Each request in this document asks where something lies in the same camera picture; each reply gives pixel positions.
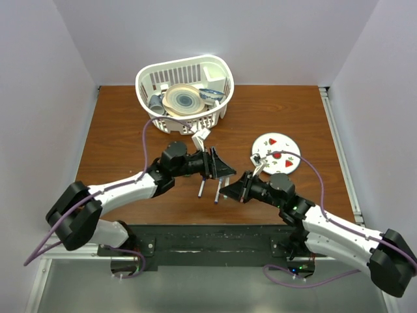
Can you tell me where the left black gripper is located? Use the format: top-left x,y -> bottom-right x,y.
172,146 -> 236,179

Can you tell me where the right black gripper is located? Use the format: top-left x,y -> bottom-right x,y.
220,170 -> 283,209

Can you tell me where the white thin pen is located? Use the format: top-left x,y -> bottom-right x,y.
197,177 -> 206,198

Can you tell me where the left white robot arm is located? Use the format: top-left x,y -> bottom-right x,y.
46,142 -> 236,256

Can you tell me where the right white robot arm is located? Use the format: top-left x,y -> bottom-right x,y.
220,171 -> 416,298

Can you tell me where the watermelon pattern round plate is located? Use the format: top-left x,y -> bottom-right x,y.
251,132 -> 301,175

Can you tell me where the blue patterned white bowl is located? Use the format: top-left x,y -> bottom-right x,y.
199,88 -> 225,106

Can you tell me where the beige blue-centred plate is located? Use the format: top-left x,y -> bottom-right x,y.
162,83 -> 205,116

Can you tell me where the white plastic dish basket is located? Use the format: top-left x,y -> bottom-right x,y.
135,54 -> 235,128

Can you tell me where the grey-white mug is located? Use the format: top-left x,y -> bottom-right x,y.
149,95 -> 165,115

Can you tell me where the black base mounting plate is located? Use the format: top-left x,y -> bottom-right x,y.
97,224 -> 366,273

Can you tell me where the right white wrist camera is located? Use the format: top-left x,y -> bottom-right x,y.
250,153 -> 267,177

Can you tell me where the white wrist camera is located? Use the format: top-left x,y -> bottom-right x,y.
192,128 -> 210,151
250,153 -> 267,177

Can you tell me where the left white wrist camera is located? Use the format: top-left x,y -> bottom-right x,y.
192,128 -> 210,151

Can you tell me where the aluminium frame rail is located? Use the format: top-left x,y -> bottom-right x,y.
319,86 -> 400,313

